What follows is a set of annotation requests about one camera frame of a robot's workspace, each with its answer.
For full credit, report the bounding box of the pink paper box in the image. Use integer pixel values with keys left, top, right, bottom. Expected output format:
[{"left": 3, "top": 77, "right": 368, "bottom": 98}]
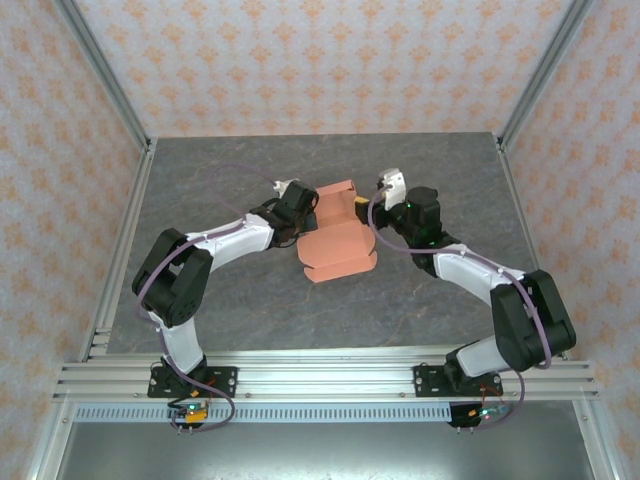
[{"left": 295, "top": 180, "right": 379, "bottom": 285}]

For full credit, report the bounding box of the grey metal sheet panel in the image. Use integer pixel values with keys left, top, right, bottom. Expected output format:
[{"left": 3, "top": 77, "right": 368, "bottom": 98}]
[{"left": 29, "top": 419, "right": 609, "bottom": 480}]

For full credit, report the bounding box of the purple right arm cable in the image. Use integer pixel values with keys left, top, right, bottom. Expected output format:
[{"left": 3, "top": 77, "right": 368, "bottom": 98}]
[{"left": 368, "top": 184, "right": 555, "bottom": 431}]

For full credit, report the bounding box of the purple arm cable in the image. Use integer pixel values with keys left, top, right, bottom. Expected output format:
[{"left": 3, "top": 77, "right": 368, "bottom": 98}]
[
  {"left": 135, "top": 163, "right": 284, "bottom": 431},
  {"left": 368, "top": 184, "right": 555, "bottom": 431}
]

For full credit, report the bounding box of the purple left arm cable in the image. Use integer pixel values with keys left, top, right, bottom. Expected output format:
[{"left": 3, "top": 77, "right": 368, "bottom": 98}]
[{"left": 135, "top": 163, "right": 284, "bottom": 431}]

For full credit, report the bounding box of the aluminium table side rail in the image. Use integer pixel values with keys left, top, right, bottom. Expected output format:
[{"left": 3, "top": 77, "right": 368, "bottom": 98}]
[
  {"left": 494, "top": 134, "right": 571, "bottom": 361},
  {"left": 77, "top": 139, "right": 159, "bottom": 361}
]

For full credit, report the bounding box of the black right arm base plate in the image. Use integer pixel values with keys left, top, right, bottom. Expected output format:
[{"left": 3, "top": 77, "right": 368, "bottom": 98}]
[{"left": 413, "top": 363, "right": 504, "bottom": 399}]

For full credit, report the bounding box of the aluminium mounting rail beam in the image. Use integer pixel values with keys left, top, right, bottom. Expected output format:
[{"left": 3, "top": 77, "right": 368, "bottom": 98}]
[{"left": 52, "top": 349, "right": 599, "bottom": 401}]

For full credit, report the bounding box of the aluminium corner post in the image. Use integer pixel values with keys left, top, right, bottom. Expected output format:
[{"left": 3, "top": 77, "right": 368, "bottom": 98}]
[
  {"left": 52, "top": 0, "right": 154, "bottom": 151},
  {"left": 497, "top": 0, "right": 596, "bottom": 151}
]

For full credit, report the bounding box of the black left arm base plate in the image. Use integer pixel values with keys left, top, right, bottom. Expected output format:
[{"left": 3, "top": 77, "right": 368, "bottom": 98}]
[{"left": 147, "top": 366, "right": 239, "bottom": 399}]

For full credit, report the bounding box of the grey slotted cable duct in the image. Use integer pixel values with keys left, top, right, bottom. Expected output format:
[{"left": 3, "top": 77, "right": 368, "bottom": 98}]
[{"left": 74, "top": 403, "right": 454, "bottom": 422}]

